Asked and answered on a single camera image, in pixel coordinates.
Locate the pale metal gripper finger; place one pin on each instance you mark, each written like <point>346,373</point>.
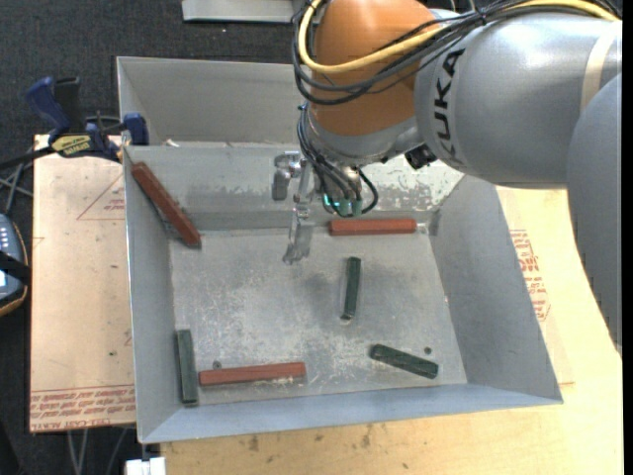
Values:
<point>305,238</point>
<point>290,245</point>

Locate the red-brown flat block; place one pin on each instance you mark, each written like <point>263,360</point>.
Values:
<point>252,374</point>
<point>165,206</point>
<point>372,226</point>

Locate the dark green flat block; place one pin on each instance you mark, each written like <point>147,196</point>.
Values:
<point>352,287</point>
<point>187,368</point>
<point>404,360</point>

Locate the grey metal bin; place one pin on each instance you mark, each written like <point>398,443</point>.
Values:
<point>257,314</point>

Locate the brown cardboard board, red print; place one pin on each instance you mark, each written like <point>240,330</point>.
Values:
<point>79,285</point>

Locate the black cylinder on white bracket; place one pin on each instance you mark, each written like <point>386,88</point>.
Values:
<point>420,156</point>

